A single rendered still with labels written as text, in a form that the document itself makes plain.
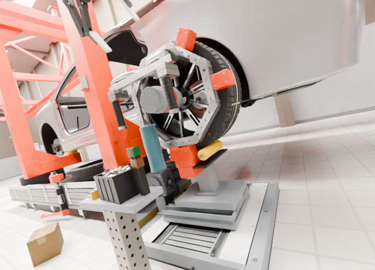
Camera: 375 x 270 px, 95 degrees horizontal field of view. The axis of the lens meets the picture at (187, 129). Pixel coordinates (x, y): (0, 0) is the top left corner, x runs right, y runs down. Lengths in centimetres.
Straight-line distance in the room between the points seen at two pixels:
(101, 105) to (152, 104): 52
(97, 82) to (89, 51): 21
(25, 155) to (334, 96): 546
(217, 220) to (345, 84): 421
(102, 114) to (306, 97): 426
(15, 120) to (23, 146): 34
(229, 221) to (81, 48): 140
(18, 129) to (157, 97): 249
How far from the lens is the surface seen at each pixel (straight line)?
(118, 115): 93
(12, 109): 317
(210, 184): 114
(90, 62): 139
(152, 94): 85
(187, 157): 95
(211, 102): 84
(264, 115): 480
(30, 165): 308
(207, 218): 111
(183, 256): 104
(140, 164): 74
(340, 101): 482
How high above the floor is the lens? 70
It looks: 2 degrees down
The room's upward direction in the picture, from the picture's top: 15 degrees counter-clockwise
